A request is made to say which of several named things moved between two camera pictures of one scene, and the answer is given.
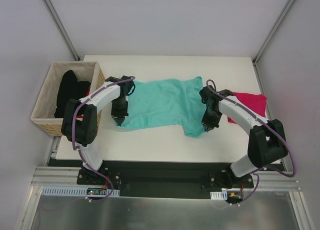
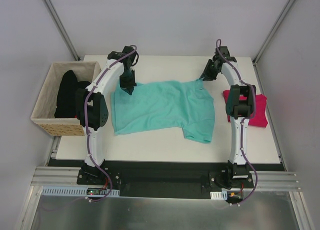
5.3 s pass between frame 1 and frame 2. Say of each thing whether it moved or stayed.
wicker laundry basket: stayed
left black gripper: moved
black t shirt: stayed
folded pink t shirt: stayed
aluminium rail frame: stayed
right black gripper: moved
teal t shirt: moved
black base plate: stayed
